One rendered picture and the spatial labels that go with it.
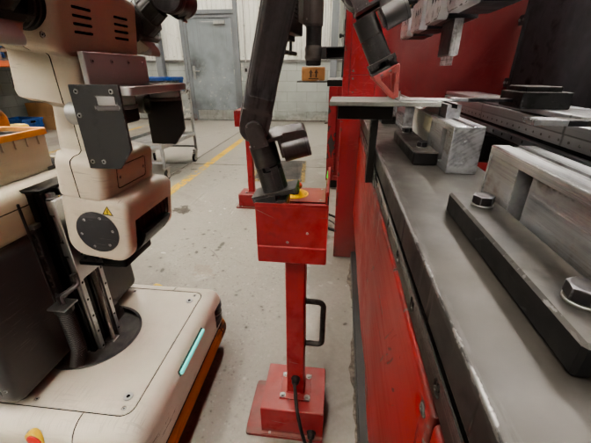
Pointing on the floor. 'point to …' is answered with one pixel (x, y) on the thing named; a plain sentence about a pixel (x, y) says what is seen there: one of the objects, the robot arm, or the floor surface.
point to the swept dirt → (353, 364)
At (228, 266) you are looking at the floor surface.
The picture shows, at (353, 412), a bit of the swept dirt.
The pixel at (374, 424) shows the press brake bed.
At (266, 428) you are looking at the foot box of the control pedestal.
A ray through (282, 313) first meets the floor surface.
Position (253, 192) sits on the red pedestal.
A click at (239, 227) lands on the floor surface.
